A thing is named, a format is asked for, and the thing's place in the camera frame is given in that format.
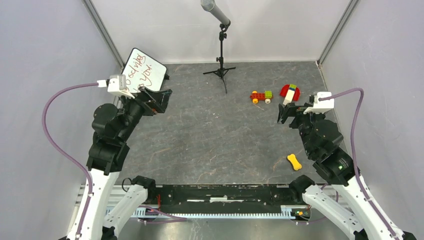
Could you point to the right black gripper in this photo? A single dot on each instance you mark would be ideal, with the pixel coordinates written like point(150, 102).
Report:
point(283, 112)

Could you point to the grey microphone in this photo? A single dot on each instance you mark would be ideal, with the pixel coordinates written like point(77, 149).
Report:
point(211, 7)

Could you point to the right corner aluminium post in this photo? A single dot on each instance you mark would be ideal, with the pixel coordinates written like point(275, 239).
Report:
point(351, 6)

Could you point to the aluminium frame rail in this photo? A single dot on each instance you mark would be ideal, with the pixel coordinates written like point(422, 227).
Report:
point(148, 212)

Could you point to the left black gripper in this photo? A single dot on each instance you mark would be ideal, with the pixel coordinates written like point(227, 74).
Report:
point(150, 106)

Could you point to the red white toy block figure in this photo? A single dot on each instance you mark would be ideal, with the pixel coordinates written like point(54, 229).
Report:
point(290, 93)

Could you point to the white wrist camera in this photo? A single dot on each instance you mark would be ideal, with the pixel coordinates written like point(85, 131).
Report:
point(116, 85)
point(322, 103)

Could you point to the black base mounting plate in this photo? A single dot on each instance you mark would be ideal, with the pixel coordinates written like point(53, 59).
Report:
point(223, 198)

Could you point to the black microphone tripod stand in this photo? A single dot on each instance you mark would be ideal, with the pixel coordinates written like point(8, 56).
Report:
point(221, 71)

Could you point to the yellow bone-shaped eraser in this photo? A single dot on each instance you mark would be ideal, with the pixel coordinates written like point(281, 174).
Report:
point(296, 165)

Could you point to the left corner aluminium post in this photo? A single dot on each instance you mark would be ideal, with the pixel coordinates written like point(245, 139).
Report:
point(98, 22)

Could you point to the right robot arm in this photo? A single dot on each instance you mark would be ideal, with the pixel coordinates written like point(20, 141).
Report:
point(363, 219)

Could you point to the white whiteboard with red writing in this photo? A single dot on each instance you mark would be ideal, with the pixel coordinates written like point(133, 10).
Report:
point(141, 70)

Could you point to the red toy block car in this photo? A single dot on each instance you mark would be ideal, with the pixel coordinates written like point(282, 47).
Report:
point(266, 97)

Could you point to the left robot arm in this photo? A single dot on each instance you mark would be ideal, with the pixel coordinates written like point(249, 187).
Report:
point(112, 128)

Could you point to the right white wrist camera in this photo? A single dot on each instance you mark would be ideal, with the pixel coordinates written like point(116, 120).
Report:
point(322, 103)

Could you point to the corner aluminium post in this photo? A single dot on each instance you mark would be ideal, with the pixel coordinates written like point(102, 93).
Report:
point(351, 6)
point(98, 22)

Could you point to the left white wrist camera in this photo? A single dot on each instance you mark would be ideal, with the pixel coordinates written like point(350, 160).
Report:
point(116, 85)

